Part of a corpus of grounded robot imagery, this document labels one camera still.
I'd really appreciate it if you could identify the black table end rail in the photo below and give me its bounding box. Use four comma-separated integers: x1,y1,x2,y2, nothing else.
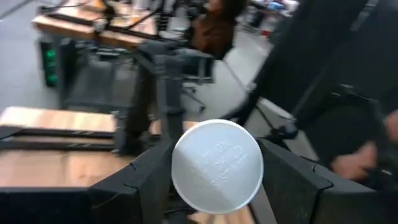
0,126,162,153

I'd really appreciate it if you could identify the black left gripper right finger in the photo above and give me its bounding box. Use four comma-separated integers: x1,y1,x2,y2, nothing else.
248,139,335,224

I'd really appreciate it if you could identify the person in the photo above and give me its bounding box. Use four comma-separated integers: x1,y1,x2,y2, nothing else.
186,0,248,60

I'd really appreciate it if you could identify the black computer tower green light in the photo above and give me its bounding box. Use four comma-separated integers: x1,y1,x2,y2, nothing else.
37,34,63,88

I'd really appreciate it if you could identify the black frame post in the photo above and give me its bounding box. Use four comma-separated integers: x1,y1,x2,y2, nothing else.
223,0,374,125

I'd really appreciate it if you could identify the wooden background table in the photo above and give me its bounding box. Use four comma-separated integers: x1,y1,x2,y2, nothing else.
30,0,161,50

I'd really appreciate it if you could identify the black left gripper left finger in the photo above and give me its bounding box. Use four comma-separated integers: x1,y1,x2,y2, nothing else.
90,138,175,224

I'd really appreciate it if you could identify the black office chair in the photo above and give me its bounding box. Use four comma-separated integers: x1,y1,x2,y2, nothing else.
177,54,218,114

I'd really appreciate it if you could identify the person's hand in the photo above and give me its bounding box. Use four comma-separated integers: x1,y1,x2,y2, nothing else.
330,141,379,182
382,109,398,144

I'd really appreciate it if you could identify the orange medicine bottle white lid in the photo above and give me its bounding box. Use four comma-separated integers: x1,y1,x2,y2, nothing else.
170,119,265,215

